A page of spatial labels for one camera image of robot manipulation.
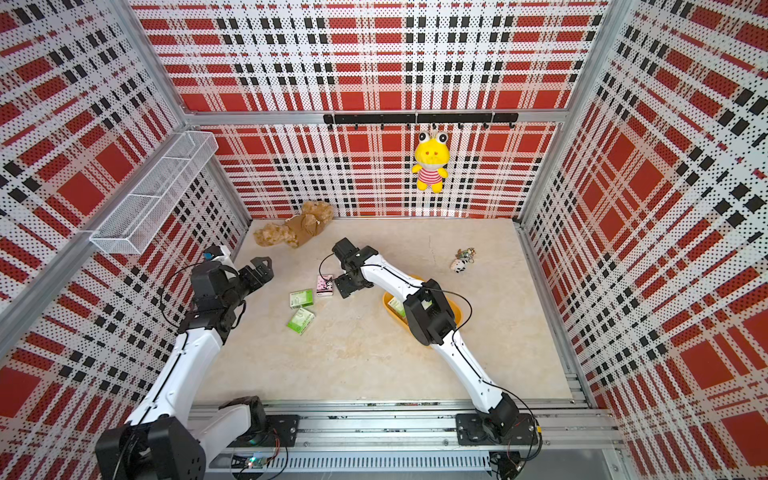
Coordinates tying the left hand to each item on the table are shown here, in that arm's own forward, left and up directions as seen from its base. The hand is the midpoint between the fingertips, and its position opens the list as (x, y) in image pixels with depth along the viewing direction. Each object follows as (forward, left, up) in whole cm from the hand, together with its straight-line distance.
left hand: (264, 266), depth 82 cm
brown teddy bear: (+24, -1, -11) cm, 26 cm away
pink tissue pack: (+4, -12, -18) cm, 22 cm away
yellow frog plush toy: (+32, -48, +14) cm, 59 cm away
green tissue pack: (-4, -38, -17) cm, 42 cm away
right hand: (+6, -23, -18) cm, 30 cm away
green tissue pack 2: (0, -5, -18) cm, 19 cm away
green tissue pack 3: (-8, -7, -18) cm, 21 cm away
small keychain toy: (+13, -59, -18) cm, 63 cm away
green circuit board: (-44, -4, -18) cm, 47 cm away
